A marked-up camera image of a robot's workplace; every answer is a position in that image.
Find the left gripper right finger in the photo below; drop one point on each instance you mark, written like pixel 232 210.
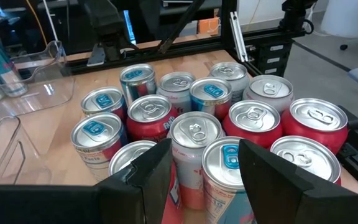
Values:
pixel 306 202

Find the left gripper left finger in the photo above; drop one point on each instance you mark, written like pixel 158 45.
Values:
pixel 73 205

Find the red soda can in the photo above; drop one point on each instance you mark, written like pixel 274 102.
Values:
pixel 126 155
pixel 149 109
pixel 319 116
pixel 306 158
pixel 253 116

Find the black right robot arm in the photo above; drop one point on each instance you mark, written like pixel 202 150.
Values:
pixel 104 18

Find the black drawer unit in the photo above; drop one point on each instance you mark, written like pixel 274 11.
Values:
pixel 264 62

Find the silver mounting plate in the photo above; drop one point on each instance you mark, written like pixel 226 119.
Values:
pixel 96 57

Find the white office chair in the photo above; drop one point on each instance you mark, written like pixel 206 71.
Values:
pixel 346 18

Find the orange box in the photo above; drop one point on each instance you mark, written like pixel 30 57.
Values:
pixel 208 26

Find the silver bracket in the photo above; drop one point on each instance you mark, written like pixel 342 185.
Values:
pixel 239 40

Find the black clamp mount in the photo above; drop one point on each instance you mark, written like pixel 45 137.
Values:
pixel 294 15

